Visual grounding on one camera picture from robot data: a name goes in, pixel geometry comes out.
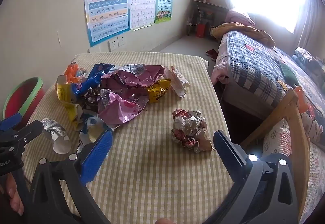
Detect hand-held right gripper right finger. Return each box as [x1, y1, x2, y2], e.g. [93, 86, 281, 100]
[203, 130, 300, 224]

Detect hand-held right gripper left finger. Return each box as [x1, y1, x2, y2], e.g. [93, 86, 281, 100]
[25, 130, 113, 224]

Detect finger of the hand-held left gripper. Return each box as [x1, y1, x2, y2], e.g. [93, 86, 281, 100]
[0, 120, 44, 149]
[0, 113, 23, 131]

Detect red basin with green rim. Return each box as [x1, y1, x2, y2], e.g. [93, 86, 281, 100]
[2, 77, 46, 125]

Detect yellow black snack packet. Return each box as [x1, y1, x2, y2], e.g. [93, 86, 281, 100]
[147, 79, 173, 104]

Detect person's left hand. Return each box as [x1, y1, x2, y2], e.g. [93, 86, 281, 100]
[0, 177, 24, 216]

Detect person's right hand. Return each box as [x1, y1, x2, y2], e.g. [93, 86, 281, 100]
[155, 217, 176, 224]

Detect silver printed wrapper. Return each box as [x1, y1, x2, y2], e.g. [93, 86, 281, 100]
[41, 118, 72, 155]

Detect crumpled red silver wrapper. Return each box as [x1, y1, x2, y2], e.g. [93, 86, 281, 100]
[171, 109, 215, 153]

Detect crumpled pink foil bag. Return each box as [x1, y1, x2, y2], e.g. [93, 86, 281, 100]
[98, 90, 151, 131]

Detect long yellow wrapper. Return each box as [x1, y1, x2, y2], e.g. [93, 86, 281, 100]
[55, 75, 84, 128]

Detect wooden chair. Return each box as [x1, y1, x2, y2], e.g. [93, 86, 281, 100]
[240, 88, 311, 224]

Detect dark blue wrapper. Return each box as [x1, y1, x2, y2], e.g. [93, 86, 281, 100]
[70, 63, 122, 99]

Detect orange plastic wrapper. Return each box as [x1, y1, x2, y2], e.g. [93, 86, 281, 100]
[63, 62, 87, 84]

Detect bed with plaid quilt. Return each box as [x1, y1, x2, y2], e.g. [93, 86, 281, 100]
[212, 8, 325, 146]

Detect orange plastic object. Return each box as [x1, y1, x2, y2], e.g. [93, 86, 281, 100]
[295, 86, 312, 114]

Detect green cloth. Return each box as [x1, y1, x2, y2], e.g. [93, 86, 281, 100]
[279, 61, 300, 87]

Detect red shoes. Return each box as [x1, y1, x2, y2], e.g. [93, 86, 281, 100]
[206, 49, 219, 61]

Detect yellow blanket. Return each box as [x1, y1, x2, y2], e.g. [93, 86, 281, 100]
[212, 22, 276, 48]

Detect folded blue grey cloth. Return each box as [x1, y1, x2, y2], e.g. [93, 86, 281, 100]
[292, 47, 325, 75]

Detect pink pillow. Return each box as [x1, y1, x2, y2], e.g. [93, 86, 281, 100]
[225, 9, 256, 28]

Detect dark wooden shelf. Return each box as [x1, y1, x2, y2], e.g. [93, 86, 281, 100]
[186, 0, 229, 41]

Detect sheer curtain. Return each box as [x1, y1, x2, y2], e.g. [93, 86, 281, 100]
[297, 0, 325, 57]

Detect white cable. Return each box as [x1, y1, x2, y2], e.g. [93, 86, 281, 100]
[194, 11, 204, 26]

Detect blue alphabet wall poster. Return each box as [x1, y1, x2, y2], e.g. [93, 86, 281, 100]
[84, 0, 132, 48]

